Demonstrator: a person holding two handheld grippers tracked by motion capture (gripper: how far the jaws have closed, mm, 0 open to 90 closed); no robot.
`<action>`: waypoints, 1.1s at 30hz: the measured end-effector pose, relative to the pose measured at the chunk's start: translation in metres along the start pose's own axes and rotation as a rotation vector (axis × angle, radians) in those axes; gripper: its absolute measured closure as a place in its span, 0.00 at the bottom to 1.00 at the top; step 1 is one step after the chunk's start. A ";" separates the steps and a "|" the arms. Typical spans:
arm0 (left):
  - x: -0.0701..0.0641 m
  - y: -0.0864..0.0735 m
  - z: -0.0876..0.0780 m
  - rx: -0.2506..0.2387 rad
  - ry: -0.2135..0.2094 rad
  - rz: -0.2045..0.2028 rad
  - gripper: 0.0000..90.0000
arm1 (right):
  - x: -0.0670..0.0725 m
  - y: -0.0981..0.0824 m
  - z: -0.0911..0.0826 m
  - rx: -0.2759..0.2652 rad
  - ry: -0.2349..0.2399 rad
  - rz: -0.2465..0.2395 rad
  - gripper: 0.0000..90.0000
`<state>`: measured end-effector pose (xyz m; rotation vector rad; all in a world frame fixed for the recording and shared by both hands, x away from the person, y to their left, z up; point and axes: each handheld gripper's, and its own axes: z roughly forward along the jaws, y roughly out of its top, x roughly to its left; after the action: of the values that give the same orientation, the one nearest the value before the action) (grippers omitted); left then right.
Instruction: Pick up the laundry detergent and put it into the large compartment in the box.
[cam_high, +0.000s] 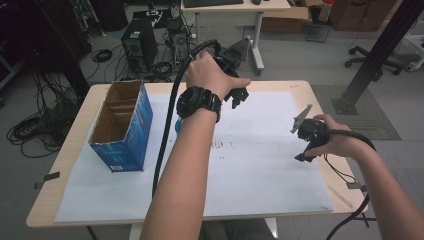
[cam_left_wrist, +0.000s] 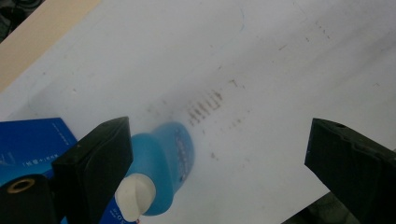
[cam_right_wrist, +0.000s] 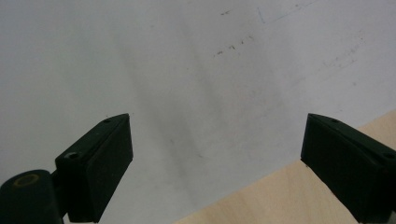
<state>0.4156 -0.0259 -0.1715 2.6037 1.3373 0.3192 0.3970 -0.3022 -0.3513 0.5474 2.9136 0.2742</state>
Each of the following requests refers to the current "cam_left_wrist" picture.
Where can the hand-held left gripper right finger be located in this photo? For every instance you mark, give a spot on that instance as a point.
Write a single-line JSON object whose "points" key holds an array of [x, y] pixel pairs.
{"points": [[358, 161]]}

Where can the blue cardboard box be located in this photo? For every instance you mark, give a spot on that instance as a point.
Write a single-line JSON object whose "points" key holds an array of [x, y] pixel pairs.
{"points": [[28, 146]]}

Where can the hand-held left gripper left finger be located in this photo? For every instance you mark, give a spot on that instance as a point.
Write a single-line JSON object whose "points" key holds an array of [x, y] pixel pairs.
{"points": [[93, 161]]}

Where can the blue bottle with white cap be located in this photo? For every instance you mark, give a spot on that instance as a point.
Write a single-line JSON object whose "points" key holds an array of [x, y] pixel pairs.
{"points": [[162, 155]]}

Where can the white table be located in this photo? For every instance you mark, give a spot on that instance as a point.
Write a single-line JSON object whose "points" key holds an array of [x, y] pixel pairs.
{"points": [[249, 62]]}

